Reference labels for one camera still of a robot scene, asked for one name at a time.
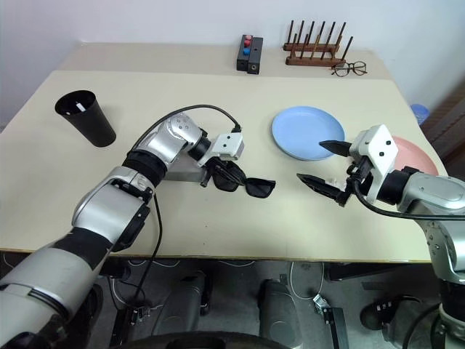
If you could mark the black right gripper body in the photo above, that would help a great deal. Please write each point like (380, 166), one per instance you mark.
(359, 174)

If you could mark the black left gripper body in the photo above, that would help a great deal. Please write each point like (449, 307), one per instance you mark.
(218, 171)

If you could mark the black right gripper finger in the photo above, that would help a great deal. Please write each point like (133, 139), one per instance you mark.
(319, 183)
(336, 147)

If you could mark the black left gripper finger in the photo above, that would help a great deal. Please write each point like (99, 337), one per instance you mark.
(232, 173)
(206, 181)

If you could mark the black sunglasses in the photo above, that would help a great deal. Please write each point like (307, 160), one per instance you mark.
(259, 187)

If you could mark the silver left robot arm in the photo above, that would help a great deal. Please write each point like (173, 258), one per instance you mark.
(109, 203)

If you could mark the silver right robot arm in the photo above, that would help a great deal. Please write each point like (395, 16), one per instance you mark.
(436, 196)

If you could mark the clear plastic piece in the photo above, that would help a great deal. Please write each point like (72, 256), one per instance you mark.
(331, 180)

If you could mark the grey glasses case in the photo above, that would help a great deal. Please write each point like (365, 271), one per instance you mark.
(183, 171)

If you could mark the light blue plate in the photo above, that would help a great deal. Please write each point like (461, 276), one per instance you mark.
(305, 127)

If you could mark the pink plate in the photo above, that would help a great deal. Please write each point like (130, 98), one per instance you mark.
(414, 152)

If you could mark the blue bottle cap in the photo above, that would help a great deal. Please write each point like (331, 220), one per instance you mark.
(420, 113)

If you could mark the wooden peg rack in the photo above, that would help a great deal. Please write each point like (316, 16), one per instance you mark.
(314, 60)

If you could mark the brown wooden furniture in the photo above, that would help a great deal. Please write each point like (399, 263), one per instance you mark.
(450, 116)

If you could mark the black box with round buttons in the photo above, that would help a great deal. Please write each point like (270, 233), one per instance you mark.
(242, 62)

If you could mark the dark rounded grey shape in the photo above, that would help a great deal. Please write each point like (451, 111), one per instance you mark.
(279, 309)
(185, 294)

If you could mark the plain black box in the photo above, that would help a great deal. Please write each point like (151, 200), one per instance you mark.
(255, 58)

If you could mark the black plastic cup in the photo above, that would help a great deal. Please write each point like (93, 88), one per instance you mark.
(92, 123)

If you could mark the black metal bar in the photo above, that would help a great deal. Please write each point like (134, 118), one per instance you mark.
(336, 327)

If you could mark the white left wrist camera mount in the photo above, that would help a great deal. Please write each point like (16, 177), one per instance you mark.
(227, 143)

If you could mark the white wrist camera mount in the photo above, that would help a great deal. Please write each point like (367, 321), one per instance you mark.
(227, 143)
(379, 149)

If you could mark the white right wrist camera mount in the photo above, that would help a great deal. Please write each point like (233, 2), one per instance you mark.
(379, 149)

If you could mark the thin black frame eyeglasses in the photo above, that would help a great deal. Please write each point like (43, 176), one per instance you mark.
(342, 72)

